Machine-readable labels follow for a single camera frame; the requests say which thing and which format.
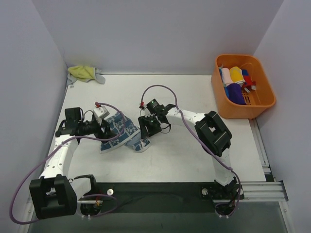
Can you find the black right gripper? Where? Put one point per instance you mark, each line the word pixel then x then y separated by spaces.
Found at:
pixel 147 126

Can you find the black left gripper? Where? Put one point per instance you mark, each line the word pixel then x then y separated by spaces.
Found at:
pixel 105 129

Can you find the blue white patterned towel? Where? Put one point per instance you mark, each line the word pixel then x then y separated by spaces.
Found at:
pixel 131 137

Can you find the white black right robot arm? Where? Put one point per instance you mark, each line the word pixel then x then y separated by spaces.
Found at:
pixel 209 129

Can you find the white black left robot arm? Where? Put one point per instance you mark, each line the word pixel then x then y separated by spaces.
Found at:
pixel 54 194

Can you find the grey towel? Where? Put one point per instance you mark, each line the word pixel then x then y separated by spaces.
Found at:
pixel 99 78

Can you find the yellow green towel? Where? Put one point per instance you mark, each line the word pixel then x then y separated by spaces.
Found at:
pixel 81 73

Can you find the blue rolled towel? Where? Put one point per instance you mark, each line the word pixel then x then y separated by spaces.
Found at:
pixel 226 92

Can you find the pink rolled towel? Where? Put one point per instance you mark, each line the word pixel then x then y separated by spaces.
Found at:
pixel 226 78

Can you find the purple rolled towel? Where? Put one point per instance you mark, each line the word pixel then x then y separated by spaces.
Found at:
pixel 235 94

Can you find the yellow rolled towel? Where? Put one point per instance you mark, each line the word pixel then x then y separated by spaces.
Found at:
pixel 236 75

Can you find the red rolled towel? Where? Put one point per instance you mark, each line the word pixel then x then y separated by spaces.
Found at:
pixel 248 83

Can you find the orange plastic basket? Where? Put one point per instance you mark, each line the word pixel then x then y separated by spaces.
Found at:
pixel 257 101

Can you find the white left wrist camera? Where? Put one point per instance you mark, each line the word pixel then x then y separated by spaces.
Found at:
pixel 100 113

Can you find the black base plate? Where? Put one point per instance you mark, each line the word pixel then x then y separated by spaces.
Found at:
pixel 163 198

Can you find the aluminium frame rail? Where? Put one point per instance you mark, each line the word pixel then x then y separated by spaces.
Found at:
pixel 264 192

